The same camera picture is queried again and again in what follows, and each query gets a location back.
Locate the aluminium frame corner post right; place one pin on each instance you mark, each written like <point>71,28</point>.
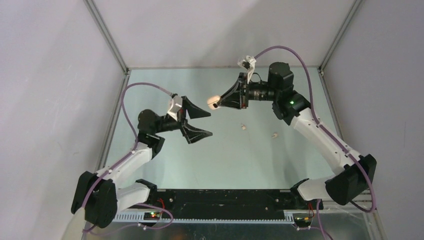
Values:
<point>354,8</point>

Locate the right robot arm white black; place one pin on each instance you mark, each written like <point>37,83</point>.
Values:
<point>353,172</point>

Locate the grey cable duct strip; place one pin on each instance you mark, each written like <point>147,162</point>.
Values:
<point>150,217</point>

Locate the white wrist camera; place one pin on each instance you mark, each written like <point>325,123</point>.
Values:
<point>249,64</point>
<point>174,107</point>

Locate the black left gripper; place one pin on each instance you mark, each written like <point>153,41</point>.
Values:
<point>191,133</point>

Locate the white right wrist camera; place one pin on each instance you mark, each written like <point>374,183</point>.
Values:
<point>249,64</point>

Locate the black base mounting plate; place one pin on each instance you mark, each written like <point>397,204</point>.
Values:
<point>230,203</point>

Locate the aluminium frame corner post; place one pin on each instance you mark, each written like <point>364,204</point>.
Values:
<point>354,8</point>
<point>105,32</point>

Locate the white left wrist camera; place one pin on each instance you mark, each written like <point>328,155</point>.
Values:
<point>174,107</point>

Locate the beige earbud charging case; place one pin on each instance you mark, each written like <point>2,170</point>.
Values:
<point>213,102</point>

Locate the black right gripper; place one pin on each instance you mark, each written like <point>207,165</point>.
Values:
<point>235,97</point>

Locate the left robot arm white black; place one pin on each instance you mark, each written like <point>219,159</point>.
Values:
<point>99,195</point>

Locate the aluminium frame corner post left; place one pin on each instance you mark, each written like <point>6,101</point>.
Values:
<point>105,32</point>

